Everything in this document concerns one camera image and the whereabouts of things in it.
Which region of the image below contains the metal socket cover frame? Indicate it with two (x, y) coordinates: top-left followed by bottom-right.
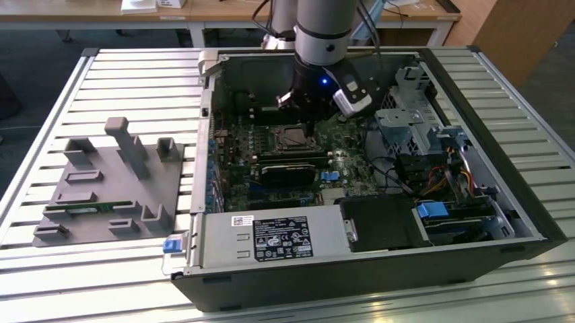
(279, 126), (320, 152)

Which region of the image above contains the CPU socket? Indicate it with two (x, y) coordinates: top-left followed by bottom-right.
(276, 124), (323, 153)

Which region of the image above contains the green motherboard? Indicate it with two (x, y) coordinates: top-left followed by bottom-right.
(208, 107), (392, 215)

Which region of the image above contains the grey metal drive cage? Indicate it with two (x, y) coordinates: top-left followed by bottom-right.
(372, 65), (452, 157)

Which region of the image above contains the silver chipset heatsink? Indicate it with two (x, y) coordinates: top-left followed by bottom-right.
(320, 188), (350, 205)

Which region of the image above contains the black plastic shroud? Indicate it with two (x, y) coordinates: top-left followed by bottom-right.
(335, 196), (435, 254)

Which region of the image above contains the blue disk carrier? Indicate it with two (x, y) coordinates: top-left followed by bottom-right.
(415, 200), (451, 222)

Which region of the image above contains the grey power supply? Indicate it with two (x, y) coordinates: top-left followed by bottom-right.
(191, 204), (359, 272)

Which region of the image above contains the plain white box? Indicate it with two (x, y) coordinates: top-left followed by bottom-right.
(120, 0), (159, 14)

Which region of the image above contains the blue case latch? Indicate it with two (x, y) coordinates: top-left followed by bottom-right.
(162, 235), (188, 256)

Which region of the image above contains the wooden cabinet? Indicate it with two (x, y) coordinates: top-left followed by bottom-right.
(444, 0), (562, 89)

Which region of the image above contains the grey parts rack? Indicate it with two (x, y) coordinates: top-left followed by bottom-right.
(34, 116), (188, 249)

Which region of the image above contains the black PC case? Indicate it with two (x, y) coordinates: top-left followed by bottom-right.
(170, 45), (570, 312)

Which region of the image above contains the green RAM stick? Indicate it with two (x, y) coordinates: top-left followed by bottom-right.
(66, 200), (136, 215)

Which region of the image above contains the grey disk bay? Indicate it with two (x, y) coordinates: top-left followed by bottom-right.
(411, 201), (518, 248)

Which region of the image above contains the wooden desk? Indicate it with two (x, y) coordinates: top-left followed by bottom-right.
(0, 0), (463, 48)

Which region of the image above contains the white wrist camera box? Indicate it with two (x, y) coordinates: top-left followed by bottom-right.
(331, 65), (375, 118)

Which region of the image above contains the thick black cable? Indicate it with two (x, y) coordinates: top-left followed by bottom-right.
(364, 129), (422, 198)

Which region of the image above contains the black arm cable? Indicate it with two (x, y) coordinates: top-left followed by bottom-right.
(356, 0), (384, 68)

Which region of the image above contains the orange power wire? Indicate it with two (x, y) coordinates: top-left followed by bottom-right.
(423, 168), (451, 195)

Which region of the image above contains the yellow power wire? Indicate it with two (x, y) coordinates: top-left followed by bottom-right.
(456, 169), (478, 193)

